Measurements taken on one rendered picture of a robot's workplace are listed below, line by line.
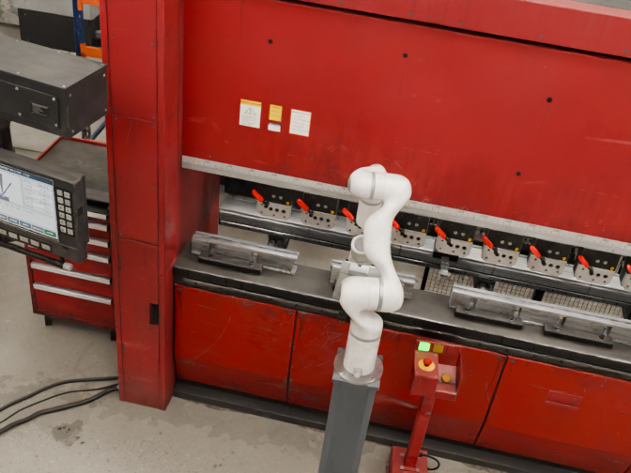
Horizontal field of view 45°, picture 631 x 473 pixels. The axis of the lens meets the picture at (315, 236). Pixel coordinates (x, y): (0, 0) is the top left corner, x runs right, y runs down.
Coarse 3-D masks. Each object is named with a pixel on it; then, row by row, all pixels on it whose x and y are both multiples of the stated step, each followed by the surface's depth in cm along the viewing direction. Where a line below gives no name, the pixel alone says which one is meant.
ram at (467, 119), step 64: (192, 0) 293; (256, 0) 288; (192, 64) 308; (256, 64) 303; (320, 64) 298; (384, 64) 293; (448, 64) 288; (512, 64) 283; (576, 64) 279; (192, 128) 324; (256, 128) 318; (320, 128) 313; (384, 128) 307; (448, 128) 302; (512, 128) 297; (576, 128) 292; (320, 192) 330; (448, 192) 318; (512, 192) 312; (576, 192) 307
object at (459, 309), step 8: (456, 312) 345; (464, 312) 345; (472, 312) 346; (480, 312) 347; (488, 312) 347; (480, 320) 345; (488, 320) 344; (496, 320) 344; (504, 320) 344; (520, 320) 345; (520, 328) 344
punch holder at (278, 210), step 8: (264, 184) 333; (264, 192) 335; (272, 192) 334; (280, 192) 333; (288, 192) 333; (264, 200) 337; (272, 200) 336; (280, 200) 336; (288, 200) 335; (264, 208) 339; (272, 208) 338; (280, 208) 338; (288, 208) 337; (264, 216) 342; (272, 216) 341; (280, 216) 340; (288, 216) 339
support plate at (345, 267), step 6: (342, 264) 349; (348, 264) 349; (342, 270) 345; (348, 270) 345; (372, 270) 347; (378, 270) 348; (342, 276) 341; (348, 276) 342; (372, 276) 344; (378, 276) 344; (336, 282) 337; (336, 288) 334; (336, 294) 331
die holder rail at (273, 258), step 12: (192, 240) 359; (204, 240) 358; (216, 240) 358; (228, 240) 359; (240, 240) 360; (192, 252) 363; (216, 252) 360; (228, 252) 359; (240, 252) 358; (252, 252) 360; (264, 252) 355; (276, 252) 355; (288, 252) 357; (264, 264) 359; (276, 264) 357; (288, 264) 356
